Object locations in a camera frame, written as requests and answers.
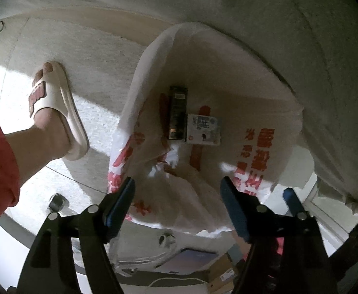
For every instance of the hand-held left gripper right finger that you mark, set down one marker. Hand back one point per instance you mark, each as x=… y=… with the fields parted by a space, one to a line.
x=235 y=211

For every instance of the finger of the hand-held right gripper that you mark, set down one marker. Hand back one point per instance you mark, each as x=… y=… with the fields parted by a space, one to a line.
x=292 y=200

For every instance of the small white printed box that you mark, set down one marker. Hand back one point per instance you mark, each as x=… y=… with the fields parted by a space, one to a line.
x=204 y=128

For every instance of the brown cardboard box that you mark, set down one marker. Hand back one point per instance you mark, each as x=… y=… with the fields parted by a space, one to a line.
x=223 y=271

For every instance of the person's leg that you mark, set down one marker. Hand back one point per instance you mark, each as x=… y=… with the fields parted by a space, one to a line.
x=35 y=141

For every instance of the white plastic bag red print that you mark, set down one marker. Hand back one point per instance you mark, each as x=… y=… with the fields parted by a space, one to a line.
x=227 y=76

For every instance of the cream slipper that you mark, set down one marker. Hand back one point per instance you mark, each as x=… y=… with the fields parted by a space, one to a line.
x=63 y=104

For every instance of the black slim box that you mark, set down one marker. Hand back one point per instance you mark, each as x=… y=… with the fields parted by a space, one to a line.
x=177 y=113

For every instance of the purple notebook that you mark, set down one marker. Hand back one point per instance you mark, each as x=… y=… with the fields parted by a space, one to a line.
x=191 y=260

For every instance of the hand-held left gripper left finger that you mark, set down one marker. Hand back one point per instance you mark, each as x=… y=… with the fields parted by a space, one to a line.
x=117 y=211

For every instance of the black caster wheel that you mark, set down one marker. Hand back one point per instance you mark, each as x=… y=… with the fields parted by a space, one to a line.
x=57 y=203

